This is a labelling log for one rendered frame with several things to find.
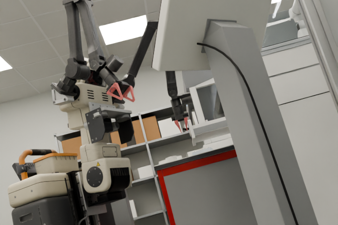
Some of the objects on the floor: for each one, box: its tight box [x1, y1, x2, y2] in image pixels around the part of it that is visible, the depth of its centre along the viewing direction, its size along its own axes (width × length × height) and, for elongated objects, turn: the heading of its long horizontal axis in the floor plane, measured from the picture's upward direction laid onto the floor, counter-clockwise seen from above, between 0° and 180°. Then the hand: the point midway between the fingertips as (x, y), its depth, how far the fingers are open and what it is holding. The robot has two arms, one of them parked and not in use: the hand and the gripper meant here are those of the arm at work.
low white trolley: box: [154, 145, 258, 225], centre depth 300 cm, size 58×62×76 cm
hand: (183, 130), depth 270 cm, fingers open, 3 cm apart
